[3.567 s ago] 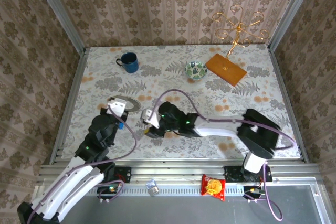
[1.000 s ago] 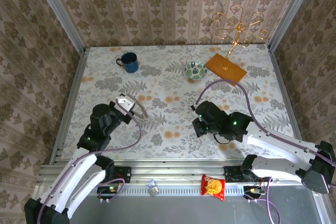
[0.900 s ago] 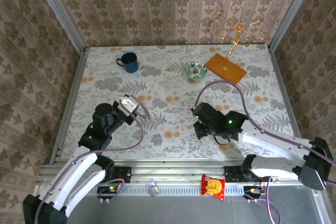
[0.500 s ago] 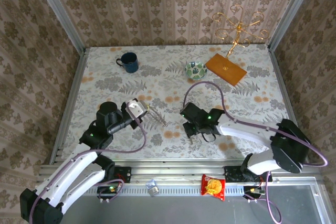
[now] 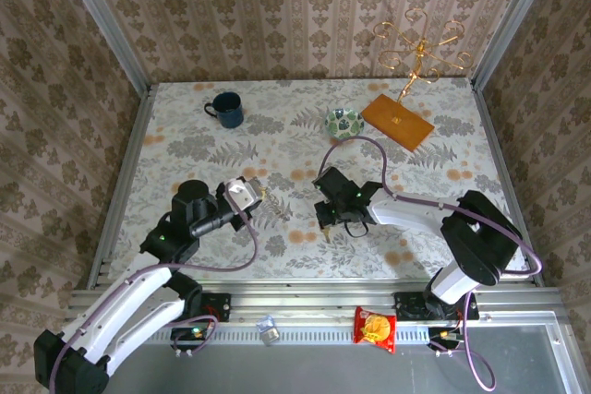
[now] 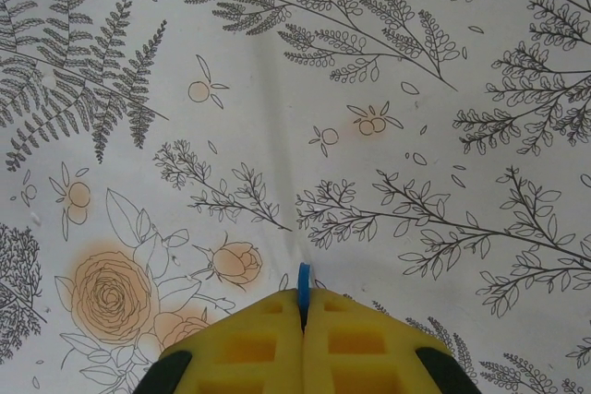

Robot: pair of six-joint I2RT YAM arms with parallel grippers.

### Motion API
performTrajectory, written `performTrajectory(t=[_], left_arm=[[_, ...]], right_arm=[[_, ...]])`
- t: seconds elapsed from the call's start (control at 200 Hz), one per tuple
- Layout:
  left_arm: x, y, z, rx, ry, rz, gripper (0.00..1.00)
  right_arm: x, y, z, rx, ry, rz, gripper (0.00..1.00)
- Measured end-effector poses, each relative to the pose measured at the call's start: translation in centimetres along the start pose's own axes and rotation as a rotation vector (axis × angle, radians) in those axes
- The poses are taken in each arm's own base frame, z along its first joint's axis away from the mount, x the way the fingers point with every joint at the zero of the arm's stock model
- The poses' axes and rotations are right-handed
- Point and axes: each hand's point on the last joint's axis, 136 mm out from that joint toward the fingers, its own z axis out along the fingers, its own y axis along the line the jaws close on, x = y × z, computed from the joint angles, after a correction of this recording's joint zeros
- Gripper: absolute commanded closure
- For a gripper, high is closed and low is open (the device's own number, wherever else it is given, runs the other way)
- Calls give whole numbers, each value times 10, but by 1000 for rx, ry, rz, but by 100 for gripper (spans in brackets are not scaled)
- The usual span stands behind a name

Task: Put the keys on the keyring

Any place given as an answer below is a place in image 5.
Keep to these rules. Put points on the aluminium frame post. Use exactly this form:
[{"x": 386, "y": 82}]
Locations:
[
  {"x": 106, "y": 25},
  {"x": 512, "y": 25}
]

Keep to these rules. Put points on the gold hook stand wooden base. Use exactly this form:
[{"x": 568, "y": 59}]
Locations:
[{"x": 411, "y": 128}]

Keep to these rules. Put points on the slotted aluminium mounting rail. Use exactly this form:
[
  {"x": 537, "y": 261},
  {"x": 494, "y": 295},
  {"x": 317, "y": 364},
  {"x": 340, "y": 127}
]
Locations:
[{"x": 314, "y": 299}]

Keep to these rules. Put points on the green leaf pattern bowl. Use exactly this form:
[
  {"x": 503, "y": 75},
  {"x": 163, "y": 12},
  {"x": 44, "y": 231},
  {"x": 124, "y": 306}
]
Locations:
[{"x": 344, "y": 122}]

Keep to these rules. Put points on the dark blue mug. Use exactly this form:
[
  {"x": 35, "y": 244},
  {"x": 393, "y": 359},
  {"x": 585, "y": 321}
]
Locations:
[{"x": 228, "y": 110}]

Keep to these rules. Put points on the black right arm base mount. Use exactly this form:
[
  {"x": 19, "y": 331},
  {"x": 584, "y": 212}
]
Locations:
[{"x": 408, "y": 306}]

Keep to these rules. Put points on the brass key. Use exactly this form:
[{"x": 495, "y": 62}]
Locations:
[{"x": 326, "y": 234}]

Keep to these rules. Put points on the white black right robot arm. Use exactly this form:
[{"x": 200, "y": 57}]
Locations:
[{"x": 406, "y": 216}]

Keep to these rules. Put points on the aluminium table edge rail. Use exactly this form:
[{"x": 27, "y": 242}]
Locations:
[
  {"x": 503, "y": 172},
  {"x": 124, "y": 172}
]

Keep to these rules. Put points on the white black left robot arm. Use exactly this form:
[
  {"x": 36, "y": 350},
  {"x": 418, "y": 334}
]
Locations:
[{"x": 124, "y": 302}]

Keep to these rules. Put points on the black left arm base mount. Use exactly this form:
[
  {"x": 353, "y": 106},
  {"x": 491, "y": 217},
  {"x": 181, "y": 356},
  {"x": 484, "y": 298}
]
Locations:
[{"x": 217, "y": 306}]

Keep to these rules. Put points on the red snack packet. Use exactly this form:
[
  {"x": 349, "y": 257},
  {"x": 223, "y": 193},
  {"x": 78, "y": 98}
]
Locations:
[{"x": 374, "y": 327}]

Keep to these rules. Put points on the floral patterned table cover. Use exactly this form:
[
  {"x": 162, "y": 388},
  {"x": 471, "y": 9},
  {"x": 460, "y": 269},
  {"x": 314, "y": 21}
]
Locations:
[{"x": 277, "y": 135}]

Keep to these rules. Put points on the small grey box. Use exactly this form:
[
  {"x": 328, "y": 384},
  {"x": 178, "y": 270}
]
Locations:
[{"x": 271, "y": 337}]

